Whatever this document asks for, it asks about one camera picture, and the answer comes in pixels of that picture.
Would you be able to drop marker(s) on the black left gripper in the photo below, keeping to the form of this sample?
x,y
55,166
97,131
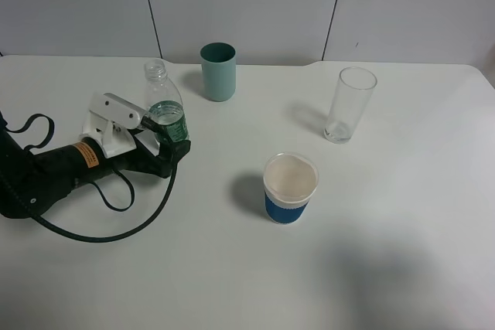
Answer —
x,y
87,163

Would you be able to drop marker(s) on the clear bottle with green label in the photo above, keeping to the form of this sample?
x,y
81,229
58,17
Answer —
x,y
164,101

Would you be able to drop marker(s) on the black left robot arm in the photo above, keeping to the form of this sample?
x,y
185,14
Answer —
x,y
41,180

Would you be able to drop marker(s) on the teal green cup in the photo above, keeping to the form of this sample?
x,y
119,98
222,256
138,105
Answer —
x,y
218,62

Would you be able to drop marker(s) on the white paper cup blue sleeve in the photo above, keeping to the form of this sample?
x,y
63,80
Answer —
x,y
290,180

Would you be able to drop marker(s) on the tall clear drinking glass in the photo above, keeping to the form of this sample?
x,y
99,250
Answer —
x,y
354,88

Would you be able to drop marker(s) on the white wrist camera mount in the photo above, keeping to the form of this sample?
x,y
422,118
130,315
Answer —
x,y
109,122

